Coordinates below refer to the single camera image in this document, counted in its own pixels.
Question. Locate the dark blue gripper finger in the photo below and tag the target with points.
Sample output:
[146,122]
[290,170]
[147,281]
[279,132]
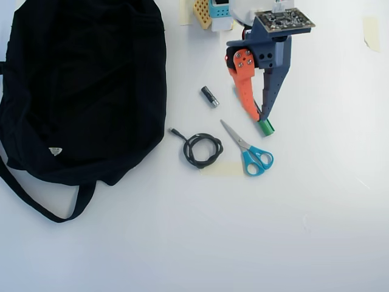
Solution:
[273,88]

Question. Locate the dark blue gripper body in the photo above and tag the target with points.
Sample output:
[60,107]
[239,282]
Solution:
[264,56]

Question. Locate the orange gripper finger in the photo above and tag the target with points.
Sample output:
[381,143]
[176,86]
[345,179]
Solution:
[245,85]

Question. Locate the black fabric bag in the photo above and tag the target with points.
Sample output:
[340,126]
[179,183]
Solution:
[76,91]

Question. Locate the black AA battery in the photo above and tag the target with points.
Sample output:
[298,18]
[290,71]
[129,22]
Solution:
[209,96]

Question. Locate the black marker with green cap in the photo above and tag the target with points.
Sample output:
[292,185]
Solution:
[267,127]

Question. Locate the yellow perforated base block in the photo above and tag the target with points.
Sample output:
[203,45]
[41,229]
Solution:
[202,15]

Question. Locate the beige masking tape strip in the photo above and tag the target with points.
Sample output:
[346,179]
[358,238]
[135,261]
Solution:
[371,33]
[185,12]
[222,168]

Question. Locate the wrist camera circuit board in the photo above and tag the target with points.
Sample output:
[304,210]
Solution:
[284,19]

